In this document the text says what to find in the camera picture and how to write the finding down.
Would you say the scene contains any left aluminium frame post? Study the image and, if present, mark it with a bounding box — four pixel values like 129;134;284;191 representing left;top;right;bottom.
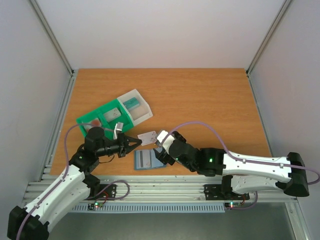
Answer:
27;0;76;77

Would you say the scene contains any aluminium frame post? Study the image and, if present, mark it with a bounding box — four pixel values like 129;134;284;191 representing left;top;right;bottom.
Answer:
245;0;295;76
27;0;76;77

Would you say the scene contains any blue card holder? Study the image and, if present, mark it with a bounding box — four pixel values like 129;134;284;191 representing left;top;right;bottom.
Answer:
133;147;166;171

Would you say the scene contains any right aluminium frame post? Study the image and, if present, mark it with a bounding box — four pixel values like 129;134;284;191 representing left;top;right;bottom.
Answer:
245;0;295;76

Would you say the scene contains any green plastic bin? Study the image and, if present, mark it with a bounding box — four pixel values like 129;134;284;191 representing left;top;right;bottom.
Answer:
76;99;134;140

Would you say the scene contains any teal card stack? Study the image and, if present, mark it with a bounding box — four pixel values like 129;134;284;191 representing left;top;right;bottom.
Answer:
123;97;140;111

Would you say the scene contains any right small circuit board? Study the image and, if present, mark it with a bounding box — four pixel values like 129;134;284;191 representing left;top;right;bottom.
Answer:
224;201;242;210

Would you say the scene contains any grey slotted cable duct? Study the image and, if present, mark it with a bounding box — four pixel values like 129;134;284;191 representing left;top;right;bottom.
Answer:
70;202;225;214

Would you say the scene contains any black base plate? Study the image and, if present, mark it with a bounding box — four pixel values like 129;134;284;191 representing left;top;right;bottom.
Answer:
86;184;117;200
203;184;250;201

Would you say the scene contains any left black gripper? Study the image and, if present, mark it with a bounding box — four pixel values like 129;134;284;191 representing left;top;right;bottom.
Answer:
96;133;143;158

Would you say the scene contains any white plastic bin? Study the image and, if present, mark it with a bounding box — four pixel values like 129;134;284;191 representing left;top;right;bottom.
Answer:
117;89;153;126

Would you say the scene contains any left small circuit board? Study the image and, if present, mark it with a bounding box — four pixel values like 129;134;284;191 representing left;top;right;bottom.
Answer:
87;202;104;211

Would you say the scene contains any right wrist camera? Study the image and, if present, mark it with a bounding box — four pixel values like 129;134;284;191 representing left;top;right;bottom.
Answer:
155;130;175;149

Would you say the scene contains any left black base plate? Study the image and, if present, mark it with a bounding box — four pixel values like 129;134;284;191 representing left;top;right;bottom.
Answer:
86;184;117;200

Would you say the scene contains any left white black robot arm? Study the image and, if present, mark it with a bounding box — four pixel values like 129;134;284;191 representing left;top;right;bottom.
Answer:
7;126;142;240

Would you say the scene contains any front aluminium rail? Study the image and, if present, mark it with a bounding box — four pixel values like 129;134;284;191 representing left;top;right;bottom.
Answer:
22;174;298;204

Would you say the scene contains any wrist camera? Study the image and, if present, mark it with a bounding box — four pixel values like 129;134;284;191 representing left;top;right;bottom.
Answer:
155;130;175;149
113;122;124;140

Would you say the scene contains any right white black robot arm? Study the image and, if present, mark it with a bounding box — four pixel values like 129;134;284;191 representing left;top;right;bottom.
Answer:
155;130;310;198

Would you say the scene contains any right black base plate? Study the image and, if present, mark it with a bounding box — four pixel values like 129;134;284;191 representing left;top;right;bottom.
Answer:
203;184;250;201

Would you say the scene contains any small circuit board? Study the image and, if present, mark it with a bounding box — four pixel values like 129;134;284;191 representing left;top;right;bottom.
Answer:
224;201;242;210
87;202;104;211

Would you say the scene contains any white card in middle compartment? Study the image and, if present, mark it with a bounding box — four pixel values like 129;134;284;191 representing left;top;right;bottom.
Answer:
103;107;122;122

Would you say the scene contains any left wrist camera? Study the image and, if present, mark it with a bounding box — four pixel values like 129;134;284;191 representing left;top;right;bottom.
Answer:
113;122;124;140

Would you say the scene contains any red patterned card in bin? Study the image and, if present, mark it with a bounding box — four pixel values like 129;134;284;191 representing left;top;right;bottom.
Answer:
84;118;102;132

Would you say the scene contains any striped card in holder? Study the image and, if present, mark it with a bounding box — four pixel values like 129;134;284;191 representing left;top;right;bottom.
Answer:
138;150;151;169

